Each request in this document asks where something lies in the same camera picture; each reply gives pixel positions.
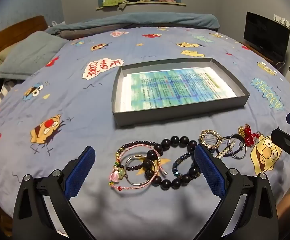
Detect blue crystal bead bracelet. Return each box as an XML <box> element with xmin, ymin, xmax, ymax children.
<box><xmin>172</xmin><ymin>150</ymin><xmax>201</xmax><ymax>180</ymax></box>

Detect pink cord tassel bracelet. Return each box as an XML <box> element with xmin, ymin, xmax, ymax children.
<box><xmin>108</xmin><ymin>144</ymin><xmax>169</xmax><ymax>191</ymax></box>

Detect green cloth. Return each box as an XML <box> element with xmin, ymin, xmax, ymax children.
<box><xmin>102</xmin><ymin>0</ymin><xmax>130</xmax><ymax>10</ymax></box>

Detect blue-green printed paper sheet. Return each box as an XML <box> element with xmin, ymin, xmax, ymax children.
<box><xmin>120</xmin><ymin>67</ymin><xmax>237</xmax><ymax>111</ymax></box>

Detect dark metal ring bangle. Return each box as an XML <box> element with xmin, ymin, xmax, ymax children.
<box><xmin>229</xmin><ymin>133</ymin><xmax>248</xmax><ymax>160</ymax></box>

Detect person's right forearm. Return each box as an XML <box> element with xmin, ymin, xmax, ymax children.
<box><xmin>277</xmin><ymin>192</ymin><xmax>290</xmax><ymax>221</ymax></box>

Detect blue blanket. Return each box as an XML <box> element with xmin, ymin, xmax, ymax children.
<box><xmin>45</xmin><ymin>12</ymin><xmax>220</xmax><ymax>40</ymax></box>

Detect grey pillow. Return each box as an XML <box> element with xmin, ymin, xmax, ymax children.
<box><xmin>0</xmin><ymin>31</ymin><xmax>69</xmax><ymax>80</ymax></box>

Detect wooden window shelf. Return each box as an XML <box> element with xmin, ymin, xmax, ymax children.
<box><xmin>95</xmin><ymin>1</ymin><xmax>187</xmax><ymax>11</ymax></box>

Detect silver bangle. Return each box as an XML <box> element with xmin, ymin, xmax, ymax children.
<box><xmin>124</xmin><ymin>155</ymin><xmax>158</xmax><ymax>187</ymax></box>

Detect red bead gold chain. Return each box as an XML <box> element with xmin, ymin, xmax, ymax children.
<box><xmin>237</xmin><ymin>124</ymin><xmax>262</xmax><ymax>146</ymax></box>

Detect round gold pearl hair clip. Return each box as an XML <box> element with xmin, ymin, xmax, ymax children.
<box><xmin>199</xmin><ymin>129</ymin><xmax>227</xmax><ymax>150</ymax></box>

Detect small dark bead bracelet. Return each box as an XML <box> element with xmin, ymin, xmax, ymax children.
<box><xmin>116</xmin><ymin>140</ymin><xmax>163</xmax><ymax>170</ymax></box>

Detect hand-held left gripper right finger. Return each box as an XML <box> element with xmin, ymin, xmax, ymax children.
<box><xmin>194</xmin><ymin>144</ymin><xmax>279</xmax><ymax>240</ymax></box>

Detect grey cardboard tray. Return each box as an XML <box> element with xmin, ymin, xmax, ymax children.
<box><xmin>111</xmin><ymin>58</ymin><xmax>250</xmax><ymax>127</ymax></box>

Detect black television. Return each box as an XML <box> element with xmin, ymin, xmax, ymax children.
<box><xmin>243</xmin><ymin>11</ymin><xmax>290</xmax><ymax>62</ymax></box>

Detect large black bead bracelet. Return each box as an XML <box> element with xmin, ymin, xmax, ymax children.
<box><xmin>147</xmin><ymin>135</ymin><xmax>202</xmax><ymax>190</ymax></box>

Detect wooden television stand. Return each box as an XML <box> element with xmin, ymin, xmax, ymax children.
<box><xmin>240</xmin><ymin>41</ymin><xmax>280</xmax><ymax>65</ymax></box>

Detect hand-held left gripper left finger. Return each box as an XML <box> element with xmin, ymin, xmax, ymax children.
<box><xmin>12</xmin><ymin>145</ymin><xmax>98</xmax><ymax>240</ymax></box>

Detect white wall hooks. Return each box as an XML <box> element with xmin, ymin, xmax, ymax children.
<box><xmin>274</xmin><ymin>14</ymin><xmax>290</xmax><ymax>30</ymax></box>

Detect wooden headboard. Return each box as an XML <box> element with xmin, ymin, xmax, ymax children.
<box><xmin>0</xmin><ymin>15</ymin><xmax>49</xmax><ymax>63</ymax></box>

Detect medium black bead bracelet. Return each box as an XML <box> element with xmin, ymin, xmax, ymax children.
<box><xmin>141</xmin><ymin>150</ymin><xmax>158</xmax><ymax>178</ymax></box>

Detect blue cartoon printed bedsheet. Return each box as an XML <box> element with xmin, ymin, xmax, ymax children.
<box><xmin>0</xmin><ymin>26</ymin><xmax>290</xmax><ymax>230</ymax></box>

